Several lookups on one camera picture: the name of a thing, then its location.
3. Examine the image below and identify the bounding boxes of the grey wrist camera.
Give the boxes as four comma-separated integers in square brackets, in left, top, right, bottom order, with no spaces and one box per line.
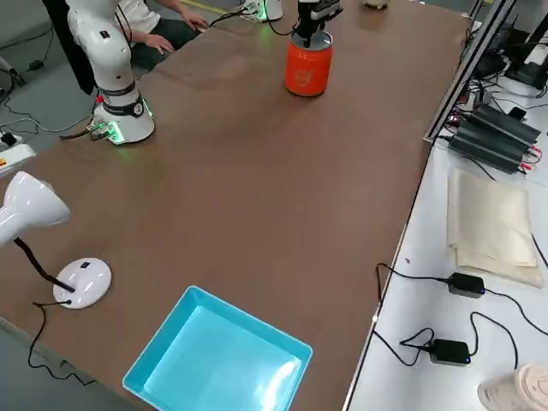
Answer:
[314,0,345,21]

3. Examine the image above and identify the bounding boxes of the blue plastic tray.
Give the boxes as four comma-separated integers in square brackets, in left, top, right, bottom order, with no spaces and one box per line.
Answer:
[122,285,314,411]

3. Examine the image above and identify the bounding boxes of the aluminium camera post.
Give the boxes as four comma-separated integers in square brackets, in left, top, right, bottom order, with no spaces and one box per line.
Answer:
[422,0,517,146]

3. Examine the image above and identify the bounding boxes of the black finned power supply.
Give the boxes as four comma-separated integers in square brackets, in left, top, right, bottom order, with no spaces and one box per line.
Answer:
[447,124,533,176]
[469,104,543,147]

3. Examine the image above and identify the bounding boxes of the person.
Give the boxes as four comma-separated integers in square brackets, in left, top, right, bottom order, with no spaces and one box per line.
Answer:
[113,0,211,73]

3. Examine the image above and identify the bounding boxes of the black power adapter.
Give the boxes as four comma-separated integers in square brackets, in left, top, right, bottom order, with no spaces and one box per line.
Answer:
[429,338,473,367]
[448,271,487,299]

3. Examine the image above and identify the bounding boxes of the beige folded cloth bag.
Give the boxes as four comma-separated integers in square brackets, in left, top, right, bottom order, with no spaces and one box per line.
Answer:
[446,166,545,289]

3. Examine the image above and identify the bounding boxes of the black lamp power cable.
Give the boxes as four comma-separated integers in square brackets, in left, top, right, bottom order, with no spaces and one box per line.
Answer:
[27,299,98,387]

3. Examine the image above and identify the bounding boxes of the small green circuit board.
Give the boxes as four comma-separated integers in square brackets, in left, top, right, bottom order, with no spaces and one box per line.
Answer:
[86,118,122,146]
[243,0,265,21]

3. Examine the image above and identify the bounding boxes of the grey round bin lid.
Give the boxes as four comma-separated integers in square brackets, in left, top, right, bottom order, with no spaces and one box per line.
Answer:
[291,29,334,50]

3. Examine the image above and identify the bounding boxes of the beige round lidded cup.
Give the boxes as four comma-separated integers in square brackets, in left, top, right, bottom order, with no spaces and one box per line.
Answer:
[476,362,548,411]

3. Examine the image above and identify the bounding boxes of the black hanging fabric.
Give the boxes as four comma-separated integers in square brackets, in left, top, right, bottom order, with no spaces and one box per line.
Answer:
[41,0,96,97]

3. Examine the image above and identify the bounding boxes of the black adapter cable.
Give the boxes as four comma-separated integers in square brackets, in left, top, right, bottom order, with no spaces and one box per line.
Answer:
[482,287,548,331]
[370,262,451,325]
[371,326,436,367]
[468,311,521,370]

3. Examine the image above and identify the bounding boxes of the black monitor stand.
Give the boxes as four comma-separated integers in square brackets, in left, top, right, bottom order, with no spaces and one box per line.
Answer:
[503,0,548,92]

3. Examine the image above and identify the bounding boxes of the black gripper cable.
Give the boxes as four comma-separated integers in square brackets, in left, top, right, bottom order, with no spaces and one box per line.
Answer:
[266,17,301,38]

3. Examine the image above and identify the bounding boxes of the white box with warning label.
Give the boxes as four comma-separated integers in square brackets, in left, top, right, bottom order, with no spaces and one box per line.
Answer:
[0,143,39,180]

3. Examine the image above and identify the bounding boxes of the white desk lamp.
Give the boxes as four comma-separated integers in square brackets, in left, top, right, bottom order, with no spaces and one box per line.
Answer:
[0,170,113,312]

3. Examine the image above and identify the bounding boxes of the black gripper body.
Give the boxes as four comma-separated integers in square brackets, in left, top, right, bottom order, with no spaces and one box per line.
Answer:
[297,0,327,27]

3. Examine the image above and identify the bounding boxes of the red cylindrical trash bin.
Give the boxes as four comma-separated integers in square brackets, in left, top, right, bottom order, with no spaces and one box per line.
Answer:
[284,29,334,98]

